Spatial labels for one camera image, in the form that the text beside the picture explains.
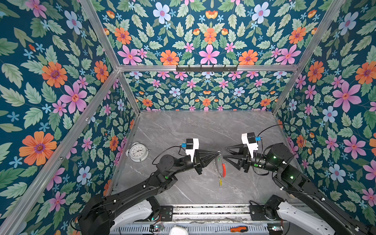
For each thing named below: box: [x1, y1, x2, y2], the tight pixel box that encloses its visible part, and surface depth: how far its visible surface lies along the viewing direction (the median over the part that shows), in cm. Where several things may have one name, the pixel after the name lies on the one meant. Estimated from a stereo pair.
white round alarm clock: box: [125, 141, 151, 163], surface depth 94 cm
